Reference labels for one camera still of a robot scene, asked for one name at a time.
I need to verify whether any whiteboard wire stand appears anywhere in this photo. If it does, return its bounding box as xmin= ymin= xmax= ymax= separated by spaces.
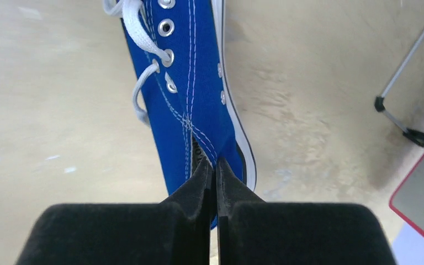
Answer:
xmin=373 ymin=27 xmax=424 ymax=148

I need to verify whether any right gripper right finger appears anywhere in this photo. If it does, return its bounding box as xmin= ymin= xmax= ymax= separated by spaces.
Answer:
xmin=216 ymin=158 xmax=395 ymax=264

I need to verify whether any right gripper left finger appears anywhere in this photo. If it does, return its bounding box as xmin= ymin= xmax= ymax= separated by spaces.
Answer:
xmin=17 ymin=159 xmax=213 ymax=264

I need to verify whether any blue canvas sneaker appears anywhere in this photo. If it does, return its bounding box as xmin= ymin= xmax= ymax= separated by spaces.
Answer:
xmin=120 ymin=0 xmax=258 ymax=230

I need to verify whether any white shoelace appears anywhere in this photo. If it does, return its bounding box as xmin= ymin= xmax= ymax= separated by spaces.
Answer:
xmin=102 ymin=1 xmax=171 ymax=126

